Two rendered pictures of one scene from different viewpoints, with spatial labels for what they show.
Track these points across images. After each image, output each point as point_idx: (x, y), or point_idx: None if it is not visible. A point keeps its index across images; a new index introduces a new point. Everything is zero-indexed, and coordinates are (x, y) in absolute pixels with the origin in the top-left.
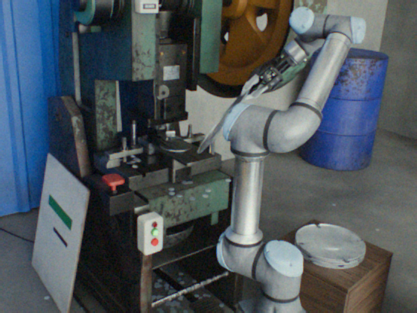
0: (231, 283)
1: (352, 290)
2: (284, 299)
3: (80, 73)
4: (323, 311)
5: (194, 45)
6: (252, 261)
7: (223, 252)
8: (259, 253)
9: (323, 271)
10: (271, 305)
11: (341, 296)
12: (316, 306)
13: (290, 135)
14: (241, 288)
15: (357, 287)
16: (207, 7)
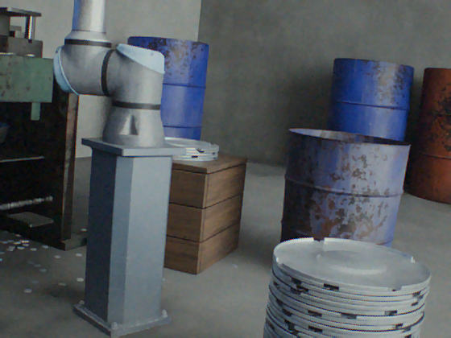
0: (58, 210)
1: (211, 174)
2: (145, 103)
3: None
4: (178, 210)
5: None
6: (101, 61)
7: (63, 59)
8: (110, 52)
9: (175, 161)
10: (128, 113)
11: (199, 181)
12: (169, 208)
13: None
14: (70, 219)
15: (216, 174)
16: None
